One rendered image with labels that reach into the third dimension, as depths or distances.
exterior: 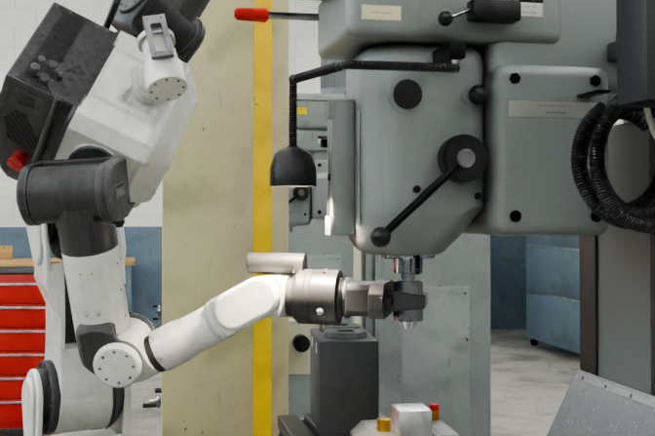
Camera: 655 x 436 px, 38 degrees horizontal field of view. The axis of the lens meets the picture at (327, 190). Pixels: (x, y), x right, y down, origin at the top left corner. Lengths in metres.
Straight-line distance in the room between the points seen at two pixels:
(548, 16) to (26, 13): 9.45
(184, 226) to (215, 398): 0.58
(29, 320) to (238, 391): 2.91
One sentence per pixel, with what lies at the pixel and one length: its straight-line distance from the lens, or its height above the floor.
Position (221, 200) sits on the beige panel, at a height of 1.41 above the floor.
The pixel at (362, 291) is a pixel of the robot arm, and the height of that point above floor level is 1.25.
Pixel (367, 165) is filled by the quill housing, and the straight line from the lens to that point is 1.42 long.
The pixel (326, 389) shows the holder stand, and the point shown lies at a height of 1.02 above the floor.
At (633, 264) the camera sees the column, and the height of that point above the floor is 1.29.
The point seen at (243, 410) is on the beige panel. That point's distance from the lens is 3.26.
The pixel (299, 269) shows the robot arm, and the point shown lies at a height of 1.28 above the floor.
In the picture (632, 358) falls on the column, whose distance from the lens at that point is 1.65.
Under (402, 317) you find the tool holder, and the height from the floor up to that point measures 1.21.
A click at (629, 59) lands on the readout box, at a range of 1.30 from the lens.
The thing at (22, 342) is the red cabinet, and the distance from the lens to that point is 6.01.
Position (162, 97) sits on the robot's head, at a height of 1.56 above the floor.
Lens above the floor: 1.38
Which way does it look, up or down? 1 degrees up
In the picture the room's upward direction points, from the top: straight up
